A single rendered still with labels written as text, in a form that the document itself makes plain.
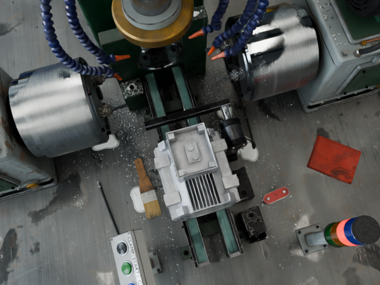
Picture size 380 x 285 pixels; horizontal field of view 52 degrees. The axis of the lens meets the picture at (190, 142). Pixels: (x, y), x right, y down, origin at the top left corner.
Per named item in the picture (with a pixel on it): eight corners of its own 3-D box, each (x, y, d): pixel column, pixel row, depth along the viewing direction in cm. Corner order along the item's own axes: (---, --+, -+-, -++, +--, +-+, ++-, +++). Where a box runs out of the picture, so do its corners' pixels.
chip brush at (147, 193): (130, 161, 130) (130, 160, 129) (145, 156, 130) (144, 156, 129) (147, 220, 124) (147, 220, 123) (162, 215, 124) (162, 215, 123)
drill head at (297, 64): (197, 53, 128) (197, 6, 104) (314, 21, 130) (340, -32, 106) (220, 121, 121) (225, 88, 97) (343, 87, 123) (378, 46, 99)
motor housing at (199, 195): (156, 159, 117) (149, 141, 99) (216, 142, 118) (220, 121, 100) (174, 224, 112) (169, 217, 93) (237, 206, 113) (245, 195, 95)
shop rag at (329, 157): (306, 167, 128) (307, 165, 127) (317, 134, 131) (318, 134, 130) (350, 184, 126) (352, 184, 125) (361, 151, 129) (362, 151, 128)
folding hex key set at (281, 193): (265, 206, 124) (266, 205, 123) (260, 197, 125) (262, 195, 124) (289, 195, 125) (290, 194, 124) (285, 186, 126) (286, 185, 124)
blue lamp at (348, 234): (339, 221, 87) (346, 220, 83) (363, 214, 87) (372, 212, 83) (349, 248, 85) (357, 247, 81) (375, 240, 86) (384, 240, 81)
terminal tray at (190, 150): (166, 141, 103) (164, 133, 96) (204, 130, 103) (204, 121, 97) (178, 184, 99) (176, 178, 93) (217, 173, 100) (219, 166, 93)
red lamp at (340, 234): (332, 223, 91) (339, 221, 87) (356, 216, 92) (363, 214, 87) (342, 249, 90) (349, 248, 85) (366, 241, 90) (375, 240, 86)
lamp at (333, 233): (326, 225, 96) (332, 223, 91) (349, 218, 96) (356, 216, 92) (336, 249, 94) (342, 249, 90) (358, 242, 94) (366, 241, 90)
